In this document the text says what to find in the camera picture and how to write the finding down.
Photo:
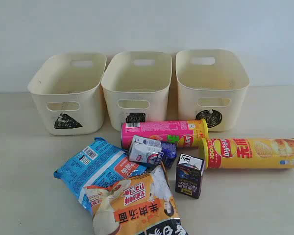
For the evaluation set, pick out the blue noodle packet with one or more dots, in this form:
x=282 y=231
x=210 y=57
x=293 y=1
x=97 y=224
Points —
x=100 y=164

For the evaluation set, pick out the cream bin with square mark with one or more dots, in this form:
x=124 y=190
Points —
x=136 y=87

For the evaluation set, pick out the pink Lay's chip can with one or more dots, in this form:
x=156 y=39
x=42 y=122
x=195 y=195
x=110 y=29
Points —
x=182 y=133

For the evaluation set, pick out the dark purple juice carton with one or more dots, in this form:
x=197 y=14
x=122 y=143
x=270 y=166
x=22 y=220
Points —
x=189 y=173

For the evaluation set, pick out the yellow Lay's chip can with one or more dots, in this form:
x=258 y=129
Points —
x=247 y=153

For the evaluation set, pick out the cream bin with triangle mark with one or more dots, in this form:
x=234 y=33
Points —
x=68 y=94

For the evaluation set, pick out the white blue milk carton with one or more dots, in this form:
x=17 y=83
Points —
x=152 y=152

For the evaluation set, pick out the orange noodle packet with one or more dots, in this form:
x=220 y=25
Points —
x=141 y=205

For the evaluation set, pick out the cream bin with circle mark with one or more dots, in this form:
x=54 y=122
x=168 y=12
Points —
x=211 y=84

